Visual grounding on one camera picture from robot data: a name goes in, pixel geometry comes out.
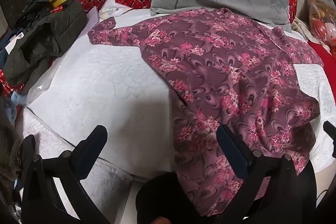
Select white quilted bed sheet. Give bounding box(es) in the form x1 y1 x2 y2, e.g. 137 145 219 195
22 7 336 224

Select plain red cloth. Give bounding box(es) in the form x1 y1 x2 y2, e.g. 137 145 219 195
308 40 336 75

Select dark olive jacket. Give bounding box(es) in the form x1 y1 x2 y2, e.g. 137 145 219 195
4 0 88 86

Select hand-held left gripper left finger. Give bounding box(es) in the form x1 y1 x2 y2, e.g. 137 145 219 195
22 125 111 224

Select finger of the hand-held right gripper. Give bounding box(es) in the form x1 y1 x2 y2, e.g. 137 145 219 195
323 121 336 159

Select purple floral shirt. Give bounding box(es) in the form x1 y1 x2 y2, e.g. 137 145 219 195
88 7 324 218

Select grey furry cloth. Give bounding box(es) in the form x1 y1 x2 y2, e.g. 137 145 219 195
0 97 23 214

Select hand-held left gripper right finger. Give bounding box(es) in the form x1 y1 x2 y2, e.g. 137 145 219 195
217 126 317 224

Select stuffed toy in plastic bag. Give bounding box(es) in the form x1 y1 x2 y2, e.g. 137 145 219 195
306 0 336 46

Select white paper sheets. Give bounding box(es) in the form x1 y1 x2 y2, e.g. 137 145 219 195
79 0 135 38

